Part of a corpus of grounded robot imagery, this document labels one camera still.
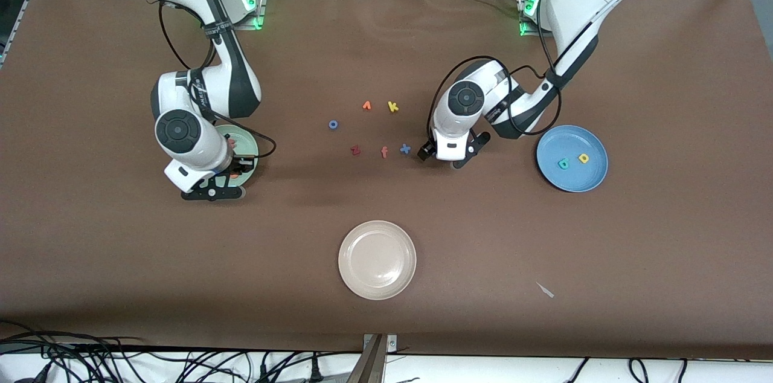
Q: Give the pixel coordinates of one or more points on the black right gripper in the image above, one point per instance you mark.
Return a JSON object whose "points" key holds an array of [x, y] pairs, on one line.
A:
{"points": [[239, 164]]}

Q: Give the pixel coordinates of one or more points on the teal foam letter b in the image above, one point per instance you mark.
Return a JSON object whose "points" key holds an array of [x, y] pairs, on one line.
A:
{"points": [[563, 164]]}

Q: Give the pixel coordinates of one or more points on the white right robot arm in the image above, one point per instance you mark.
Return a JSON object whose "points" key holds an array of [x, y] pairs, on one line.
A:
{"points": [[181, 129]]}

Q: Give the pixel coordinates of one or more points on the blue foam letter x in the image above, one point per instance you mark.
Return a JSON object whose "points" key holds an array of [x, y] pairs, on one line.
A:
{"points": [[405, 148]]}

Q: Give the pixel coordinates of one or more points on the green plate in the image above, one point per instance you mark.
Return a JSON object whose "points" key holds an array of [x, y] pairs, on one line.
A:
{"points": [[244, 144]]}

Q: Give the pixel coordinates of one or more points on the yellow foam letter k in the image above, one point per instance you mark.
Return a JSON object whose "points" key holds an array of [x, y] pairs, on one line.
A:
{"points": [[392, 107]]}

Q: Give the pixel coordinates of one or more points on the beige plate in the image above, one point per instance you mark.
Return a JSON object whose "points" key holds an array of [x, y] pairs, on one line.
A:
{"points": [[377, 260]]}

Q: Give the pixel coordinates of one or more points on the blue plate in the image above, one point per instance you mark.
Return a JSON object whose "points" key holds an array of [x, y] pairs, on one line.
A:
{"points": [[580, 180]]}

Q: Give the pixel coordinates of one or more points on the small white paper scrap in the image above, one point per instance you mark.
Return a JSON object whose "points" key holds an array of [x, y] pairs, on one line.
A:
{"points": [[545, 290]]}

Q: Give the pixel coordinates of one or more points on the black power plug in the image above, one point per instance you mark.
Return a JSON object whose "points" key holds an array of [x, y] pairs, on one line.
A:
{"points": [[314, 369]]}

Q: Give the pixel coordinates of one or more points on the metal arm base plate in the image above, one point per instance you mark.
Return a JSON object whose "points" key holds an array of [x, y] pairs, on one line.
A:
{"points": [[531, 32], [261, 2]]}

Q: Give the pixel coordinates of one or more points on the metal table edge bracket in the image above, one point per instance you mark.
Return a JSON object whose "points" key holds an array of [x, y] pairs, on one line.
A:
{"points": [[377, 347]]}

